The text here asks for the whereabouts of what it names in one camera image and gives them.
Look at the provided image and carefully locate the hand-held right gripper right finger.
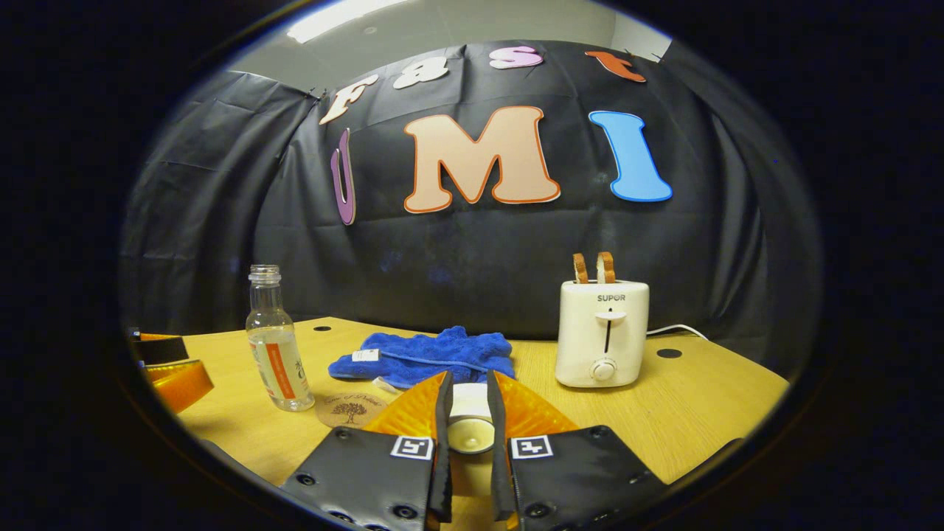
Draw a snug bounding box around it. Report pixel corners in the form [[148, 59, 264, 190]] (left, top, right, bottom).
[[487, 371, 668, 531]]

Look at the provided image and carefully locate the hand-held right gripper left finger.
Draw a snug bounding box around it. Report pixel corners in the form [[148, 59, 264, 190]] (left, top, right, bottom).
[[280, 371, 454, 531]]

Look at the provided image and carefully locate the clear plastic water bottle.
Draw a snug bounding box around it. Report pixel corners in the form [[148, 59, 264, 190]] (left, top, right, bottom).
[[246, 265, 316, 412]]

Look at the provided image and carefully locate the round cork coaster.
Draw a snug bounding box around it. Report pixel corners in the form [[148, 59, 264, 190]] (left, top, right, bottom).
[[316, 392, 389, 429]]

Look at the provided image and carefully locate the blue towel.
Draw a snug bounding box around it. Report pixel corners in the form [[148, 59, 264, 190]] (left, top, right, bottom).
[[328, 325, 516, 390]]

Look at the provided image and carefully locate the black backdrop cloth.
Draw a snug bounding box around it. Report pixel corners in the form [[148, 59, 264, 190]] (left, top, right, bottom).
[[118, 41, 823, 377]]

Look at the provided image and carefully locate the white toaster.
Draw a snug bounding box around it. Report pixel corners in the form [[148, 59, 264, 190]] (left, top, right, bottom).
[[555, 279, 650, 389]]

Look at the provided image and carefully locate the white toaster power cable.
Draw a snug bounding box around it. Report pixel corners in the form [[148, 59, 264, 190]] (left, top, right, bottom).
[[646, 324, 709, 341]]

